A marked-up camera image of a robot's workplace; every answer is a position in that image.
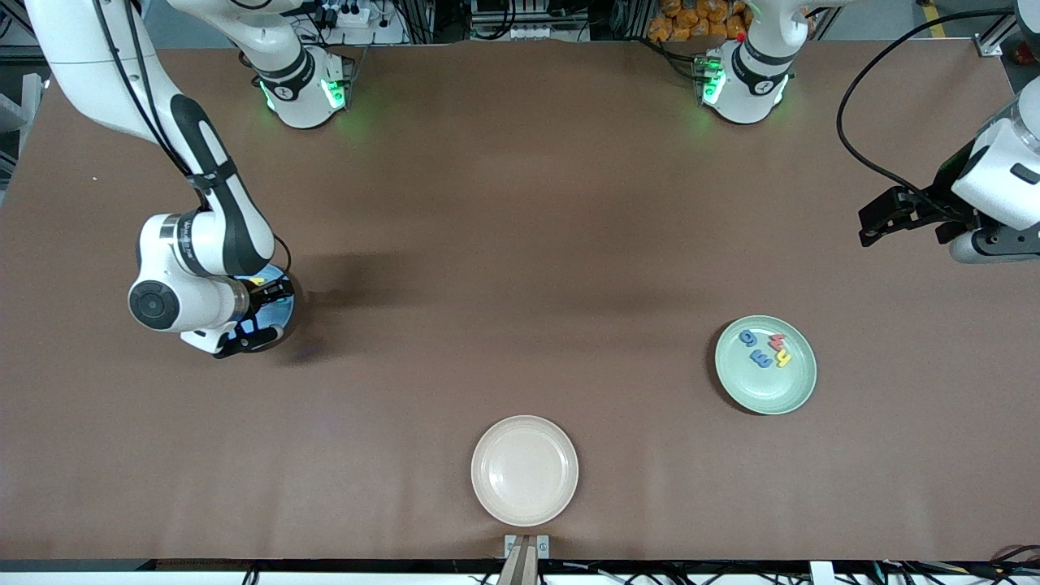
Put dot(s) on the orange snack bags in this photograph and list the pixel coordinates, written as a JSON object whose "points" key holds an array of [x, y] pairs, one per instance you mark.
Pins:
{"points": [[691, 20]]}

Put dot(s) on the green plate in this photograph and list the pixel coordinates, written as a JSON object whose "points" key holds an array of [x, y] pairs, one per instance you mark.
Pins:
{"points": [[780, 394]]}

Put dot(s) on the pink foam letter w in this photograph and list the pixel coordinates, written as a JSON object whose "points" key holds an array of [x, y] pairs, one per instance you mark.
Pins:
{"points": [[777, 341]]}

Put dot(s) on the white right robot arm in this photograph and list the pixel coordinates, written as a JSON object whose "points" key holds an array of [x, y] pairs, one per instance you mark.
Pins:
{"points": [[203, 244]]}

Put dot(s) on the beige camera support post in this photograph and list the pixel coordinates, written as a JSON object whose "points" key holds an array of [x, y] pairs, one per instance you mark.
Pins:
{"points": [[512, 569]]}

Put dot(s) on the blue foam letter a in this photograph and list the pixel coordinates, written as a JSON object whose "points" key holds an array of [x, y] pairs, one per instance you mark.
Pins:
{"points": [[748, 338]]}

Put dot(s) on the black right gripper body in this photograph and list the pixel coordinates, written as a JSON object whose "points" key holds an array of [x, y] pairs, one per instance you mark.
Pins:
{"points": [[262, 299]]}

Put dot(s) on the beige plate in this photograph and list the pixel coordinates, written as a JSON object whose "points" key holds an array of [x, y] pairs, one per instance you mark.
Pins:
{"points": [[524, 471]]}

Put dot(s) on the dark equipment rack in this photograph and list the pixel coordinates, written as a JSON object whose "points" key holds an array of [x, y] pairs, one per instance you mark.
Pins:
{"points": [[528, 31]]}

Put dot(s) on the white power strip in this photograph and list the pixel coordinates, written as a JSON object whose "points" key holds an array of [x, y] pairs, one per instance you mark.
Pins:
{"points": [[345, 12]]}

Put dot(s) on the blue plate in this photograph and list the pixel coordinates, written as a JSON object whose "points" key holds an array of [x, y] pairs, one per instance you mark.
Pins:
{"points": [[284, 313]]}

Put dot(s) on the grey metal mounting bracket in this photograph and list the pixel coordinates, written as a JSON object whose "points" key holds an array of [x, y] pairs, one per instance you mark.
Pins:
{"points": [[508, 551]]}

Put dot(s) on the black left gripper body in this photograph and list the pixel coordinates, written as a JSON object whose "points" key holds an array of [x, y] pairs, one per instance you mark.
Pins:
{"points": [[945, 195]]}

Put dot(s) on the black table edge rail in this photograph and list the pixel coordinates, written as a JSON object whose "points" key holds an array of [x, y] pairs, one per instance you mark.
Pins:
{"points": [[244, 565]]}

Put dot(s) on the blue foam letter m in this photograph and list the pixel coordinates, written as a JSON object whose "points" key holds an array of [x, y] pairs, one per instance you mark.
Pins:
{"points": [[761, 358]]}

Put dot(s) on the brown table cover mat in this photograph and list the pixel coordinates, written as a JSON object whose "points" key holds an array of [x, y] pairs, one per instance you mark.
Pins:
{"points": [[447, 366]]}

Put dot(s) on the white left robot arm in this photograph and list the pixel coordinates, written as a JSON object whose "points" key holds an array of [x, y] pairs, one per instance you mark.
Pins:
{"points": [[743, 89]]}

